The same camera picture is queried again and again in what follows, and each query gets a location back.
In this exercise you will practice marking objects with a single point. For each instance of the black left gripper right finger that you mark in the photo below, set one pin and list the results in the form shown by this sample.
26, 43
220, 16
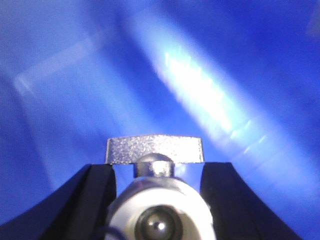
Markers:
237, 212

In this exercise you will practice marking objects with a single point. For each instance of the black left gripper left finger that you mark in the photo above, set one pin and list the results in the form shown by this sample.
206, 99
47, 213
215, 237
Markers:
76, 211

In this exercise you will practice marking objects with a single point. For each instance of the silver valve with white caps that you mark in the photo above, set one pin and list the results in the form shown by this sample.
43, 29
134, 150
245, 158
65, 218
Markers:
157, 205

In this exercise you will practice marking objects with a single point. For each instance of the blue shelf box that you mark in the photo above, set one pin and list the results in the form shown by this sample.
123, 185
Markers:
244, 75

